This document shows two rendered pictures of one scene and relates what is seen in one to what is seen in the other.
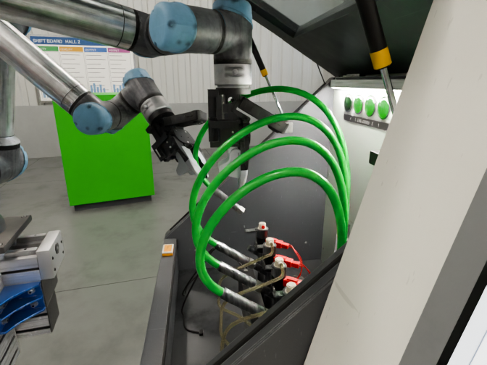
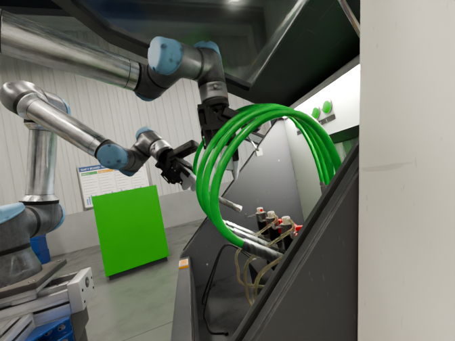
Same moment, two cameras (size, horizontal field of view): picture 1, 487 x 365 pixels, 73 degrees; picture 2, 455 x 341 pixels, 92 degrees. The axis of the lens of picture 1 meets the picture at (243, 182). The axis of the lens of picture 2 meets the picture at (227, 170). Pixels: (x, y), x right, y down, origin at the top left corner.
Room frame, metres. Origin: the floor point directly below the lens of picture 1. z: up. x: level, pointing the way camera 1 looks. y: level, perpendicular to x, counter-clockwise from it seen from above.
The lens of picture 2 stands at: (0.10, 0.05, 1.23)
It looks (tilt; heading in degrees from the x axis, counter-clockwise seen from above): 1 degrees up; 357
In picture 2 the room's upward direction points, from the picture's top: 11 degrees counter-clockwise
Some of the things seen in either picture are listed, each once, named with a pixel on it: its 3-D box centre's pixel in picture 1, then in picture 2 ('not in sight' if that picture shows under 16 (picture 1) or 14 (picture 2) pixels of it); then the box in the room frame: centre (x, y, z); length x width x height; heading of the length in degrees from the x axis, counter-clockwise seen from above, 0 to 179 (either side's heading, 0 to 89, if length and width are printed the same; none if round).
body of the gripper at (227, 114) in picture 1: (230, 118); (217, 125); (0.68, 0.03, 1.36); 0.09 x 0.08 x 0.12; 98
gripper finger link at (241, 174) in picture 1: (232, 169); (227, 164); (0.67, 0.02, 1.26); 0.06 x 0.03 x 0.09; 98
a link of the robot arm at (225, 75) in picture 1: (232, 77); (214, 95); (0.68, 0.02, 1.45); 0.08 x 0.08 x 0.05
